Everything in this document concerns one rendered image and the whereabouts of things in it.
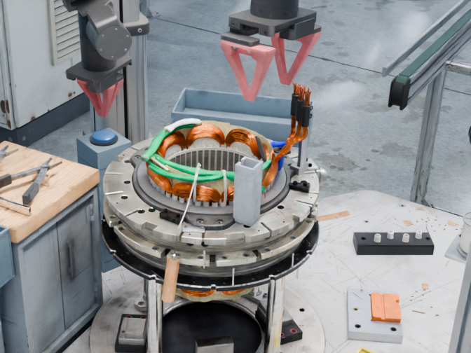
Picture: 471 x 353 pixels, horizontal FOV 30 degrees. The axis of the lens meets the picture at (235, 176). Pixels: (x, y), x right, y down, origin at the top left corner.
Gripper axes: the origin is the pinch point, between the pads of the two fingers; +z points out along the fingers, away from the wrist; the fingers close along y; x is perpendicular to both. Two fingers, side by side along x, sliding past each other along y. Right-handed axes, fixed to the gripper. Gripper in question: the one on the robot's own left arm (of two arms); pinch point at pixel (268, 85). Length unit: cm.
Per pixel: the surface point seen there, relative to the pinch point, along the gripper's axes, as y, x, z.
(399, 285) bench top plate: 45, -3, 49
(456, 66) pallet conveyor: 173, 39, 45
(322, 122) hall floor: 239, 121, 106
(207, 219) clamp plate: -1.9, 7.0, 20.5
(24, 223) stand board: -14.1, 29.9, 24.4
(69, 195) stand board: -4.0, 31.2, 24.0
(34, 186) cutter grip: -9.7, 32.3, 20.9
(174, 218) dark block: -4.7, 10.4, 20.3
